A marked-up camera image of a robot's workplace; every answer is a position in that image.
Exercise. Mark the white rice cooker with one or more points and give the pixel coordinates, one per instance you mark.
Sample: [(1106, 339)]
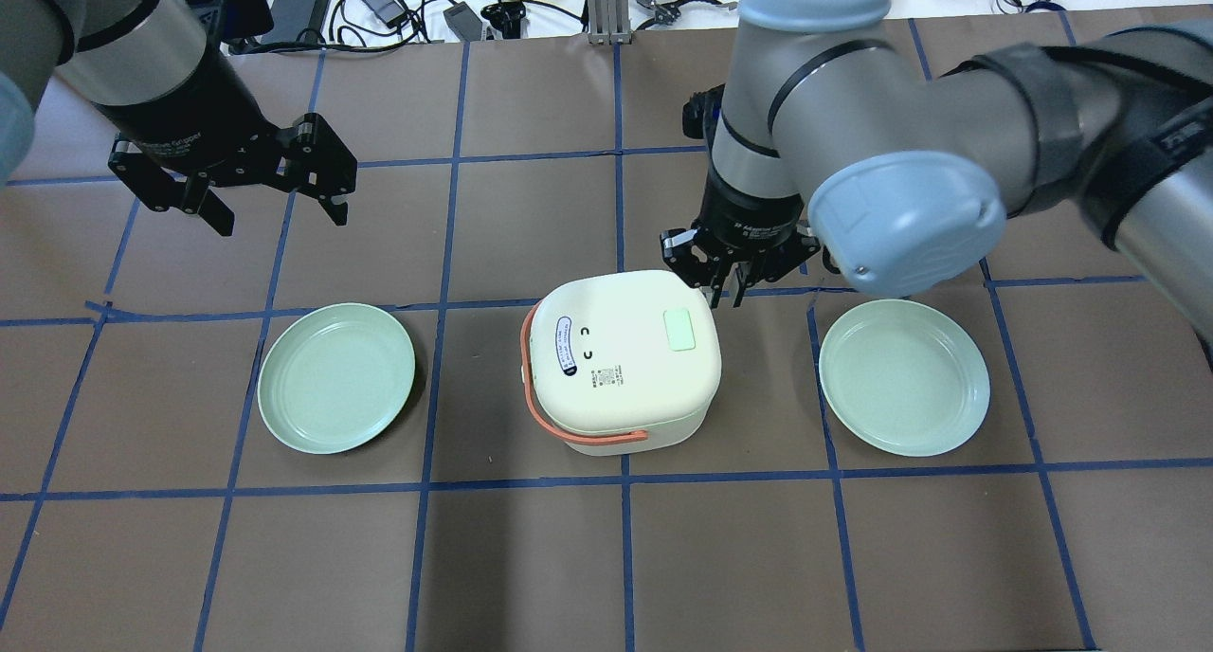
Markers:
[(620, 364)]

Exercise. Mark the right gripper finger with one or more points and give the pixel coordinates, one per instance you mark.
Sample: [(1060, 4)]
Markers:
[(716, 282), (739, 284)]

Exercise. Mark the black power adapter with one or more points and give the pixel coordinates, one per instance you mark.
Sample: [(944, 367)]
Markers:
[(390, 13)]

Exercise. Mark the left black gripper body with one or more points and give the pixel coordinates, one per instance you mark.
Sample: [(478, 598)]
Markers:
[(182, 99)]

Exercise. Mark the green plate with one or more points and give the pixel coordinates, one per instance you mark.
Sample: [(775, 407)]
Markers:
[(336, 378), (904, 378)]

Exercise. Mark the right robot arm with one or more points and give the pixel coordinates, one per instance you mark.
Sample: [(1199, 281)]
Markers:
[(822, 141)]

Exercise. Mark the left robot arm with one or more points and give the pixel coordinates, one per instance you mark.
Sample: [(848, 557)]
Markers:
[(186, 123)]

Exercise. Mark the aluminium frame post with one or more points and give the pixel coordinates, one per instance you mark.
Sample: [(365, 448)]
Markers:
[(609, 22)]

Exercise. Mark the green plate right side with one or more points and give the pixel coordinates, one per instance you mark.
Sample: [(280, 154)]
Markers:
[(904, 378)]

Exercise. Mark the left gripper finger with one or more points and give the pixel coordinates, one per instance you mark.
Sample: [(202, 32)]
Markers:
[(335, 205), (214, 212)]

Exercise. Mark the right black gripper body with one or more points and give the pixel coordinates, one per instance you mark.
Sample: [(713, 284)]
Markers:
[(749, 218)]

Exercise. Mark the green plate left side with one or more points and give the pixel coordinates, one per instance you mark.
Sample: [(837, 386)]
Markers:
[(336, 378)]

